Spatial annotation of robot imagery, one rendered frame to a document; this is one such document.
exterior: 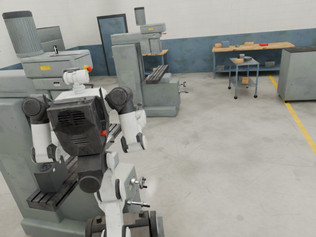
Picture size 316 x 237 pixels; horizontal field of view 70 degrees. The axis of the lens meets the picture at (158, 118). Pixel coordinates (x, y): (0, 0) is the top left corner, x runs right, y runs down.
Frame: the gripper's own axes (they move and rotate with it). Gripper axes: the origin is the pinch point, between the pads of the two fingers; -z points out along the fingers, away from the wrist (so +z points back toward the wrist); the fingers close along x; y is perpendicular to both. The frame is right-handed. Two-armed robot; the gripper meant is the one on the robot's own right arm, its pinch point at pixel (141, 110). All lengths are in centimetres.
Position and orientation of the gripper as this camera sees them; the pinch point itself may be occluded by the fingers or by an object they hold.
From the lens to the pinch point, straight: 170.2
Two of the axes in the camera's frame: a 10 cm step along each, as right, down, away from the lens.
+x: -2.0, -9.6, -1.8
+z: -0.6, 1.9, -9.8
